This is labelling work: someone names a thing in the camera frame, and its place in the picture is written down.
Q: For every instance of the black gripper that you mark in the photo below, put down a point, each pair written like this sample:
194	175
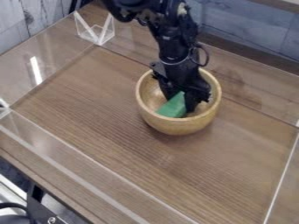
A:
181	77

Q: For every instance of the green rectangular block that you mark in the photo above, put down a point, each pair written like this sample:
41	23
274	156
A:
174	107

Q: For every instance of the round wooden bowl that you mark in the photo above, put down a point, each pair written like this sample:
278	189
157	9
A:
150	100

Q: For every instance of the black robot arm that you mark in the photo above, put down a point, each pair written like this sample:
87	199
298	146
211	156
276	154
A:
169	20

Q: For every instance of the clear acrylic corner bracket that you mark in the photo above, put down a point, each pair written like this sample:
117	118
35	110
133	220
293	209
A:
98	34

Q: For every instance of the clear acrylic tray wall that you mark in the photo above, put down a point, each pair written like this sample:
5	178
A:
99	194

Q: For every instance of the black table leg bracket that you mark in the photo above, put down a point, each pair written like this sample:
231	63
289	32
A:
41	213

